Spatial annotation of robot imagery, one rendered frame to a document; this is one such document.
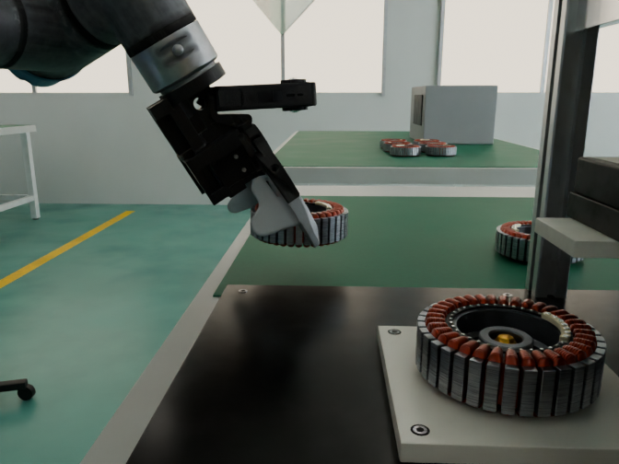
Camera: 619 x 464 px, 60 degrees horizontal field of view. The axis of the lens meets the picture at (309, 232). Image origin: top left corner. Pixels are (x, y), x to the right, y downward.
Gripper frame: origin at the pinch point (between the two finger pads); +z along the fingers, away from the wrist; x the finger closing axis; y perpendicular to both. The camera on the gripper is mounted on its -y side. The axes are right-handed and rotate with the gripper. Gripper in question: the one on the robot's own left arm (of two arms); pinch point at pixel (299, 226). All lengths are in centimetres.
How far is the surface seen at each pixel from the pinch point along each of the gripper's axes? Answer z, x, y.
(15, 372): 42, -144, 90
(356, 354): 1.6, 23.6, 5.7
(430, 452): 0.0, 36.1, 6.8
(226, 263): 2.2, -9.3, 9.2
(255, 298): -0.4, 9.7, 9.1
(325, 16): 13, -387, -181
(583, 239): -4.0, 35.2, -6.9
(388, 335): 1.8, 23.7, 2.8
